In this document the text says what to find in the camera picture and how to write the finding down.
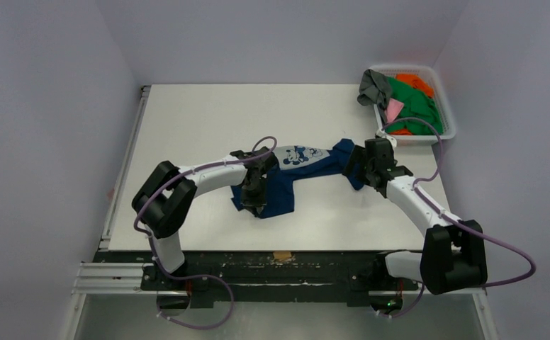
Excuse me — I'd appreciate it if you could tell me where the dark blue t shirt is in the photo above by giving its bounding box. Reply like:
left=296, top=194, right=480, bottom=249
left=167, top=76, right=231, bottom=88
left=253, top=138, right=355, bottom=219

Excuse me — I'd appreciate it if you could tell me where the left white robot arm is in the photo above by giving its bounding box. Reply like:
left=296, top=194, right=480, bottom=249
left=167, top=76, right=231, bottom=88
left=131, top=147, right=279, bottom=290

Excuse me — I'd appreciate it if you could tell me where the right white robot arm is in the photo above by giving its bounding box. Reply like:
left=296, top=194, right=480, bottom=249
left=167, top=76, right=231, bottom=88
left=342, top=137, right=488, bottom=295

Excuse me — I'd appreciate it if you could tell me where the pink cloth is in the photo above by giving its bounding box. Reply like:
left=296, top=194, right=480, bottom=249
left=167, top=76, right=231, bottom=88
left=384, top=98, right=405, bottom=123

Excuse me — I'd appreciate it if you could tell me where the brown tape piece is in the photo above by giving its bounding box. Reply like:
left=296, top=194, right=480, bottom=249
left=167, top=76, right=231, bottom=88
left=273, top=251, right=293, bottom=263

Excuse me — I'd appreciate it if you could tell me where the green t shirt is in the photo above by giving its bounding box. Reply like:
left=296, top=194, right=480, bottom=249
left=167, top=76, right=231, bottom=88
left=386, top=77, right=442, bottom=135

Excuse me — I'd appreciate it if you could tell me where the grey t shirt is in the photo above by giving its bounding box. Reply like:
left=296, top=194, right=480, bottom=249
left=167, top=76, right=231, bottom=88
left=357, top=69, right=393, bottom=109

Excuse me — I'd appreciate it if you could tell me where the white plastic laundry basket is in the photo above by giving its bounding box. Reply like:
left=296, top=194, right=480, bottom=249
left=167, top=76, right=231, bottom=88
left=370, top=64, right=456, bottom=145

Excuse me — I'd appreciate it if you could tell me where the orange t shirt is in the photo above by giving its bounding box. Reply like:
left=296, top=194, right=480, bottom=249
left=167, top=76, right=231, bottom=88
left=395, top=73, right=434, bottom=98

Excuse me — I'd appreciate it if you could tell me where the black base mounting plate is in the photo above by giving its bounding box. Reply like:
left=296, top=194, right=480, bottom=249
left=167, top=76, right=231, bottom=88
left=93, top=251, right=418, bottom=312

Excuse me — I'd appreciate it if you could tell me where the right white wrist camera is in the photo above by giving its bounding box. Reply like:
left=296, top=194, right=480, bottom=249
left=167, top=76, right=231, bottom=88
left=375, top=130, right=398, bottom=149

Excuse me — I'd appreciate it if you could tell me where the aluminium frame rail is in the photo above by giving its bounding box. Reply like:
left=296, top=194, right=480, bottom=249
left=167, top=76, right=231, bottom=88
left=72, top=263, right=488, bottom=297

